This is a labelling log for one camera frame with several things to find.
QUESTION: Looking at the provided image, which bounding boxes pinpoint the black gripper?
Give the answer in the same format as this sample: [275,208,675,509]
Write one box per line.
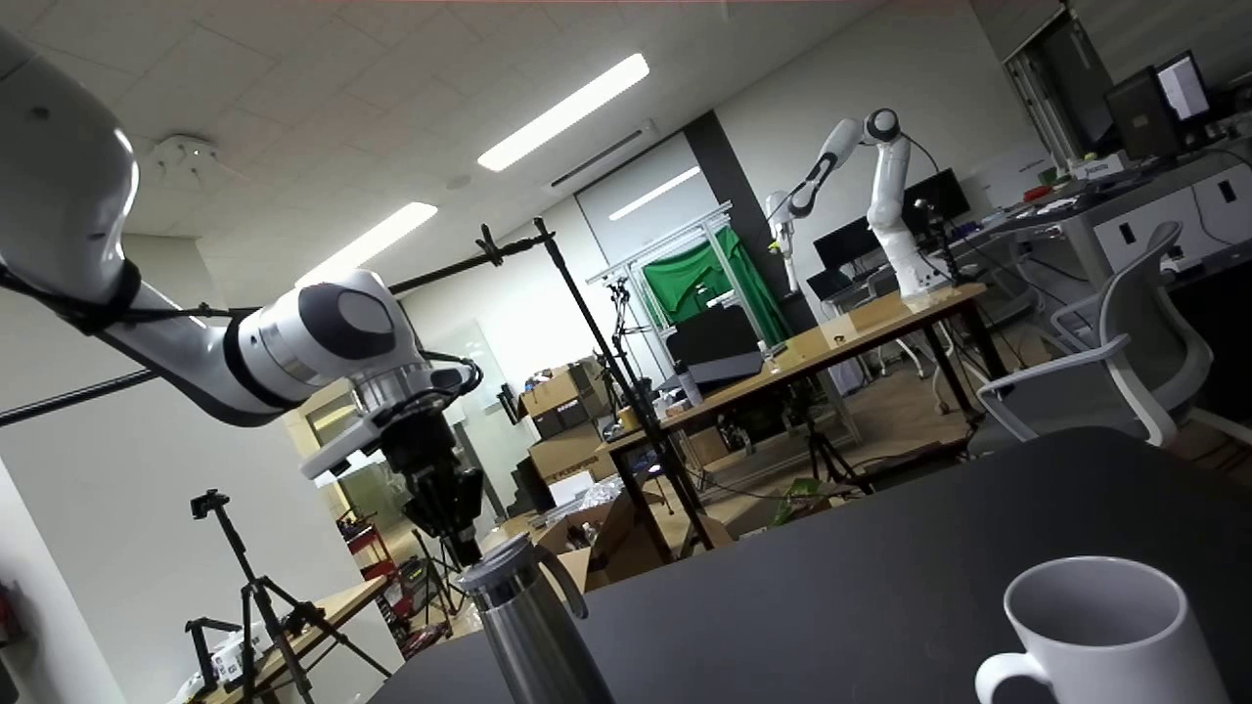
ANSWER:
[372,409,492,569]

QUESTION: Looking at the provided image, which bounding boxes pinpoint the stainless steel drinking bottle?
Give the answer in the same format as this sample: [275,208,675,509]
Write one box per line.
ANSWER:
[455,532,617,704]

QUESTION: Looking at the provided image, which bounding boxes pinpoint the brown cardboard box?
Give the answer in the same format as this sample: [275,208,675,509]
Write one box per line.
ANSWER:
[520,367,588,423]

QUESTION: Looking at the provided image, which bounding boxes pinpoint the black boom pole stand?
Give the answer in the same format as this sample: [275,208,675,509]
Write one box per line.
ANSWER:
[0,218,721,560]

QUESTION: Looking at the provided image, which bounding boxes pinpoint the short ceiling light panel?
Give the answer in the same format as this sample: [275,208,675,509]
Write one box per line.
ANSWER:
[289,200,442,294]

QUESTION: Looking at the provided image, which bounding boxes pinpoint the black box on table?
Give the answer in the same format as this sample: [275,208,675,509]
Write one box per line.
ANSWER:
[669,307,767,390]

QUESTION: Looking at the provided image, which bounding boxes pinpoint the green cloth backdrop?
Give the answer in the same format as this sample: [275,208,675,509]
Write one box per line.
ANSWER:
[639,226,793,350]

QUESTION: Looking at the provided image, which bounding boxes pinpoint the ceiling air vent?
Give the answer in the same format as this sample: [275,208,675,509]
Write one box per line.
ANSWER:
[544,122,657,195]

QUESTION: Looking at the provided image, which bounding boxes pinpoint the long wooden work table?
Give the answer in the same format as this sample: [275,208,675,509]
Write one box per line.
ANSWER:
[604,278,1014,553]

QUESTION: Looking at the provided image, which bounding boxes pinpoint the long ceiling light panel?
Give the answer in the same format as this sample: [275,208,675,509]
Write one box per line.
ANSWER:
[473,50,652,176]

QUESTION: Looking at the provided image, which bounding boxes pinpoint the round ceiling detector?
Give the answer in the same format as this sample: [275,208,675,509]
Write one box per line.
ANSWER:
[145,128,224,190]

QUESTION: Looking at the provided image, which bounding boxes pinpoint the black monitor behind robot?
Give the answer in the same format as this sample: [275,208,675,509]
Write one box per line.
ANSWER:
[898,169,978,244]

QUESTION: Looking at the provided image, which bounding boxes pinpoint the white ceramic mug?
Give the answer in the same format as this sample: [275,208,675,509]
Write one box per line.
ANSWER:
[969,553,1238,704]

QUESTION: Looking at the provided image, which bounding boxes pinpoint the white office chair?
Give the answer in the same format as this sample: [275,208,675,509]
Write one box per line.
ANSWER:
[969,218,1252,455]

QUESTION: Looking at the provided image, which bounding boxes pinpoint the white drawer cabinet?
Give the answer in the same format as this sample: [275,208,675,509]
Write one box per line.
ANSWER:
[1089,160,1252,278]

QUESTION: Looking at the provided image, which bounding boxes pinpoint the lit computer monitor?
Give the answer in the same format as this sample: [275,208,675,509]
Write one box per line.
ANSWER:
[1150,49,1217,128]

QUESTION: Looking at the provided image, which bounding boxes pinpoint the black camera tripod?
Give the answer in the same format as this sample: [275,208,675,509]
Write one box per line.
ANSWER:
[181,487,398,704]

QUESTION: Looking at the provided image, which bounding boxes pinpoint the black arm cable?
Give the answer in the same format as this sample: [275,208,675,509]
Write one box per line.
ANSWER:
[0,263,490,410]

